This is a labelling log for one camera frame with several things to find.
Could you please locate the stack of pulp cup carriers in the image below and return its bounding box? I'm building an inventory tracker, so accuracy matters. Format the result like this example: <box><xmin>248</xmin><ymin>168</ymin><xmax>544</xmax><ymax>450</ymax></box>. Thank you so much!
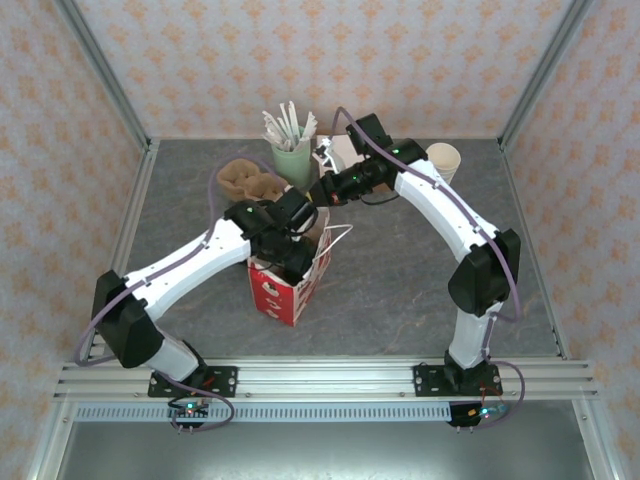
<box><xmin>219</xmin><ymin>158</ymin><xmax>290</xmax><ymax>205</ymax></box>

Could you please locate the aluminium side rail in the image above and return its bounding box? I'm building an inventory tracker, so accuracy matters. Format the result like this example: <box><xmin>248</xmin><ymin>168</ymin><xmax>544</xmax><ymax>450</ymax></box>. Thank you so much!
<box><xmin>498</xmin><ymin>139</ymin><xmax>571</xmax><ymax>360</ymax></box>
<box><xmin>87</xmin><ymin>138</ymin><xmax>161</xmax><ymax>361</ymax></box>

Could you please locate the red and white paper bag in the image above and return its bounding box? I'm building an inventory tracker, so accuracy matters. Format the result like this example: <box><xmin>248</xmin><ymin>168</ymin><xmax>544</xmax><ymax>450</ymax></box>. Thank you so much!
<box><xmin>247</xmin><ymin>202</ymin><xmax>354</xmax><ymax>329</ymax></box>

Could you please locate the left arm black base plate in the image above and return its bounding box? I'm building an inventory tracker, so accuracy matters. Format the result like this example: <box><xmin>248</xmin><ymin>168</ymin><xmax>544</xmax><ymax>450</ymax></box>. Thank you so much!
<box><xmin>148</xmin><ymin>366</ymin><xmax>239</xmax><ymax>398</ymax></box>

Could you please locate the long aluminium base rail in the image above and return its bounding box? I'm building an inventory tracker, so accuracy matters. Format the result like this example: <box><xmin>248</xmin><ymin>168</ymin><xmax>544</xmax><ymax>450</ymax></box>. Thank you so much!
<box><xmin>54</xmin><ymin>357</ymin><xmax>599</xmax><ymax>401</ymax></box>

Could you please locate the small electronics board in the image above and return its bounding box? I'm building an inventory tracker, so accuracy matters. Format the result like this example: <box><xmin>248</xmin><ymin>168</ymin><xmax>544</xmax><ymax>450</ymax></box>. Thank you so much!
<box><xmin>167</xmin><ymin>398</ymin><xmax>211</xmax><ymax>420</ymax></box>
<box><xmin>469</xmin><ymin>403</ymin><xmax>509</xmax><ymax>419</ymax></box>

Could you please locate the green straw holder cup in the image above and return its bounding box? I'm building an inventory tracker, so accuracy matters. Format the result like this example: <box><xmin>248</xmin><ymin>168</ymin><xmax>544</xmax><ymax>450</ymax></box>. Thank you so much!
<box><xmin>271</xmin><ymin>126</ymin><xmax>312</xmax><ymax>190</ymax></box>

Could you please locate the stack of paper cups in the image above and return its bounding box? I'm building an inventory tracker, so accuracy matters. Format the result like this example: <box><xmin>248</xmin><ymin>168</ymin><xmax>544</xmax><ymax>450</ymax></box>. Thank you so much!
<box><xmin>424</xmin><ymin>142</ymin><xmax>462</xmax><ymax>186</ymax></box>

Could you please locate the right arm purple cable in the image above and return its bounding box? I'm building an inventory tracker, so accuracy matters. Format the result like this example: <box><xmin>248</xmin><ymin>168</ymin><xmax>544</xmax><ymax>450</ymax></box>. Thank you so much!
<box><xmin>332</xmin><ymin>106</ymin><xmax>526</xmax><ymax>431</ymax></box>

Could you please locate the aluminium frame post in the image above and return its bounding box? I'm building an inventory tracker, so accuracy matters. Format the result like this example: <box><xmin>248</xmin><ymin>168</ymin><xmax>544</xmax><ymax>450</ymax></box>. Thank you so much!
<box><xmin>53</xmin><ymin>0</ymin><xmax>154</xmax><ymax>151</ymax></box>
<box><xmin>498</xmin><ymin>0</ymin><xmax>596</xmax><ymax>150</ymax></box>

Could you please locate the slotted grey cable duct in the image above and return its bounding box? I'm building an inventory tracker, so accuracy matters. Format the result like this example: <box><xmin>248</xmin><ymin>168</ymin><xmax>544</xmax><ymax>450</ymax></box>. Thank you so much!
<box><xmin>74</xmin><ymin>405</ymin><xmax>454</xmax><ymax>424</ymax></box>

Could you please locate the grey metal panel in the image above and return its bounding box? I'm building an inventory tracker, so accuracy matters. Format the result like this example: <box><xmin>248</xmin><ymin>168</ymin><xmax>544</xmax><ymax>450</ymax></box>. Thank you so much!
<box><xmin>54</xmin><ymin>422</ymin><xmax>596</xmax><ymax>480</ymax></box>

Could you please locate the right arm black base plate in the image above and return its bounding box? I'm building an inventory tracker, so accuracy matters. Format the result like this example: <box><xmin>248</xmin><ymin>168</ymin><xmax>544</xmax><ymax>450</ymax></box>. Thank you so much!
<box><xmin>412</xmin><ymin>363</ymin><xmax>501</xmax><ymax>399</ymax></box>

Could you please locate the aluminium frame leg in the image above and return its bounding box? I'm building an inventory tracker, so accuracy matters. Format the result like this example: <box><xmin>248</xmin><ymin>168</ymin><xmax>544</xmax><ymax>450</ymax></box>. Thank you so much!
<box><xmin>27</xmin><ymin>399</ymin><xmax>76</xmax><ymax>480</ymax></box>
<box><xmin>572</xmin><ymin>399</ymin><xmax>617</xmax><ymax>480</ymax></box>

